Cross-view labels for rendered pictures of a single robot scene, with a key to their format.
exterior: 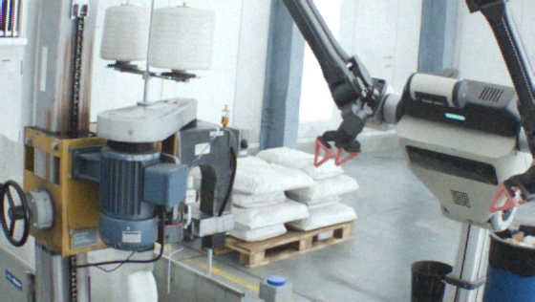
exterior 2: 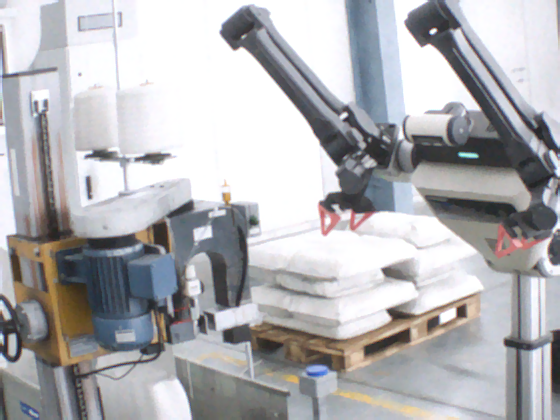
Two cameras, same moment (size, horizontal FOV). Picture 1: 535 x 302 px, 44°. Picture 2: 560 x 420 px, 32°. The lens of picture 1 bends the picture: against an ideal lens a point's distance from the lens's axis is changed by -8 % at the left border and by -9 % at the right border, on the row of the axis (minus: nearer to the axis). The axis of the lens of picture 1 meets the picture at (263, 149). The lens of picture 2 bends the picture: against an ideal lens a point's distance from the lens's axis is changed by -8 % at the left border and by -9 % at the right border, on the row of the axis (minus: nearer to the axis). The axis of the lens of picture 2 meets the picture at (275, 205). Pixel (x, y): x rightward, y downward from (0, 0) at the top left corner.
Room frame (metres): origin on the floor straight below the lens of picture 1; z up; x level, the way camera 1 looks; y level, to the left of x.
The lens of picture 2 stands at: (-0.56, -0.36, 1.78)
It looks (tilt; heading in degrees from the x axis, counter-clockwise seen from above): 9 degrees down; 8
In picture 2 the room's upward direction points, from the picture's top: 5 degrees counter-clockwise
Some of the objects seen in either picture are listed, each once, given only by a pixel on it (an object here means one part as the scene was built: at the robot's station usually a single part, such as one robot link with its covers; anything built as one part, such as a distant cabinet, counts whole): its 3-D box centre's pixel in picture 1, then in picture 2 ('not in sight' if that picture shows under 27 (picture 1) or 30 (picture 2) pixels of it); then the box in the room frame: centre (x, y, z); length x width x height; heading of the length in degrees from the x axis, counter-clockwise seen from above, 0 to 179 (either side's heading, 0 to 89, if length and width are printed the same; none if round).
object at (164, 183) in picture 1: (165, 188); (152, 281); (1.68, 0.23, 1.25); 0.10 x 0.08 x 0.12; 161
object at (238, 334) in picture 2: (217, 238); (241, 331); (2.15, 0.12, 0.98); 0.09 x 0.05 x 0.05; 136
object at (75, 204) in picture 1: (89, 184); (83, 288); (1.90, 0.48, 1.18); 0.34 x 0.25 x 0.31; 136
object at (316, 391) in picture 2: (274, 291); (317, 382); (2.18, -0.08, 0.81); 0.08 x 0.08 x 0.06; 46
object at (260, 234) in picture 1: (235, 221); (325, 316); (5.04, 0.16, 0.20); 0.66 x 0.44 x 0.12; 46
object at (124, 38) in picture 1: (124, 32); (97, 118); (2.00, 0.42, 1.61); 0.15 x 0.14 x 0.17; 46
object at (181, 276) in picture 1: (151, 295); (194, 411); (2.68, 0.41, 0.54); 1.05 x 0.02 x 0.41; 46
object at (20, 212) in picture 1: (12, 213); (4, 328); (1.70, 0.65, 1.13); 0.18 x 0.11 x 0.18; 46
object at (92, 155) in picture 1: (99, 165); (85, 266); (1.74, 0.41, 1.27); 0.12 x 0.09 x 0.09; 136
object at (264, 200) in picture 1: (237, 188); (322, 275); (5.06, 0.16, 0.44); 0.66 x 0.42 x 0.14; 40
